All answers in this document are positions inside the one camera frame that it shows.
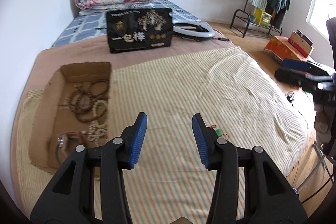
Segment black plum snack bag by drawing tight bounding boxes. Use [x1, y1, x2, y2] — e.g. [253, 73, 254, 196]
[106, 8, 173, 53]

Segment yellow box on rack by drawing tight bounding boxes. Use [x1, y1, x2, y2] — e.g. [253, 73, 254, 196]
[254, 8, 272, 27]

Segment orange patterned gift box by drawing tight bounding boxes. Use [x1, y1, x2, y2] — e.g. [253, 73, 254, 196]
[263, 36, 314, 63]

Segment grey gloved hand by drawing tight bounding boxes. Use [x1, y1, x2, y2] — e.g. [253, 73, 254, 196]
[314, 103, 335, 146]

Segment dark brown bead mala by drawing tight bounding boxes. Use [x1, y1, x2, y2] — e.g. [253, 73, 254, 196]
[67, 80, 109, 123]

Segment cream white bead bracelet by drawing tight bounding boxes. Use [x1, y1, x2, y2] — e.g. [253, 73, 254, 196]
[91, 99, 109, 121]

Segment black thin bangle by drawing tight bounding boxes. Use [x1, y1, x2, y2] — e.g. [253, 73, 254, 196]
[55, 141, 64, 166]

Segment brown cardboard box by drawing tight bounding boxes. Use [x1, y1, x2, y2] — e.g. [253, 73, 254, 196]
[29, 62, 112, 173]

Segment white ring light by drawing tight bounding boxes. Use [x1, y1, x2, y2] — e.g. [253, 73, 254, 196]
[173, 20, 215, 41]

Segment black metal clothes rack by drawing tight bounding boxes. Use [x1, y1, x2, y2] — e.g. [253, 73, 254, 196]
[230, 0, 293, 37]

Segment brown bed blanket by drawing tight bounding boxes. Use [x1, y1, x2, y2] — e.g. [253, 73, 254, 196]
[10, 35, 237, 162]

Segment blue checked bed sheet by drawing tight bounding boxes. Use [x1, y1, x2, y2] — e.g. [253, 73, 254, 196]
[52, 0, 200, 48]

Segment red and tan books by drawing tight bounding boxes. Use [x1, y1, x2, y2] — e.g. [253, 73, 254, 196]
[288, 30, 314, 58]

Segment green jade red cord pendant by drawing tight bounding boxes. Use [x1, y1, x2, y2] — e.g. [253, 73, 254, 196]
[210, 124, 230, 140]

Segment small white bead necklace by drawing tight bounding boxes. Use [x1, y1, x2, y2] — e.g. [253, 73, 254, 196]
[88, 120, 109, 146]

